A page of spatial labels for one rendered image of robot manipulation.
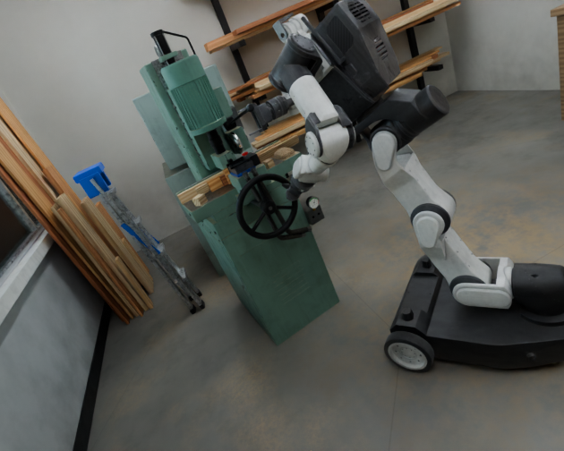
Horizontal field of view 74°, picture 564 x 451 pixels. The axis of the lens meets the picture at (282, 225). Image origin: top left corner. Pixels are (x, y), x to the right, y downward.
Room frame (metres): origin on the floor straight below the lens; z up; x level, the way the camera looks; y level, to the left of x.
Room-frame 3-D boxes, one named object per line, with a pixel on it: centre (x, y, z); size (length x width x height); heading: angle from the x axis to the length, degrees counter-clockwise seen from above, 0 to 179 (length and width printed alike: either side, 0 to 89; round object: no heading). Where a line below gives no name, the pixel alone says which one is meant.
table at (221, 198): (1.72, 0.08, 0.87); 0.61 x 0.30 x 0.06; 108
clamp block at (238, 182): (1.64, 0.05, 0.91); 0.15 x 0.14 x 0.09; 108
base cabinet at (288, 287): (1.93, 0.17, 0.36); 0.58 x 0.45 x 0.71; 18
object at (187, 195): (1.84, 0.12, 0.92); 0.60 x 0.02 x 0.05; 108
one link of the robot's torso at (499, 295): (1.14, -0.66, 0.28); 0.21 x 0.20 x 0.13; 48
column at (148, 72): (2.09, 0.22, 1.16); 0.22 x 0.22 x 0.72; 18
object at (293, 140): (1.85, 0.03, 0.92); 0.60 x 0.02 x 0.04; 108
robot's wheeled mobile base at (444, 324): (1.16, -0.63, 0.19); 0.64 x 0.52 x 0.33; 48
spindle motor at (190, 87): (1.82, 0.13, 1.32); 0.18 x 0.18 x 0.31
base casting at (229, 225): (1.93, 0.17, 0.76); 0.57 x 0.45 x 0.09; 18
